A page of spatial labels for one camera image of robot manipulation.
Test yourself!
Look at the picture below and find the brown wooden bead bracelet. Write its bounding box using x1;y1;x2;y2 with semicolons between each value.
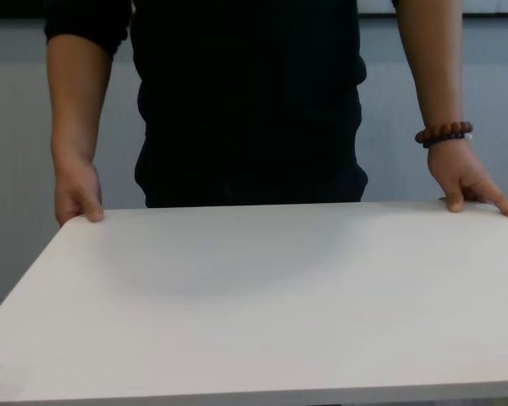
414;121;474;144

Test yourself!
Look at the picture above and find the person's right hand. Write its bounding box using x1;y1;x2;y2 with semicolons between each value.
53;162;106;226

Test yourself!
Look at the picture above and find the white rectangular table top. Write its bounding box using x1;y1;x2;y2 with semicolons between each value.
0;200;508;406

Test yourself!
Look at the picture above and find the person's right forearm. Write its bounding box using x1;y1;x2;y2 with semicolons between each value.
46;33;113;170

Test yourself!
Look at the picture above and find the person's left forearm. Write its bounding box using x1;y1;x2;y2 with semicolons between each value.
395;0;472;136

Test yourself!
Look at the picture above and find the person's left hand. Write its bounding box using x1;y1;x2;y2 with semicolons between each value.
427;145;508;226

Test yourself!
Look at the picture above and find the black wall frame strip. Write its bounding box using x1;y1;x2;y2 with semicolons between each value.
0;0;508;20

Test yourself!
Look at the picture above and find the black shirt of person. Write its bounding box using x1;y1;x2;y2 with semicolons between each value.
44;0;401;170

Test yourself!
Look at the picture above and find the dark blue bead bracelet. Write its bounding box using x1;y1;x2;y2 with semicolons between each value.
422;131;474;149

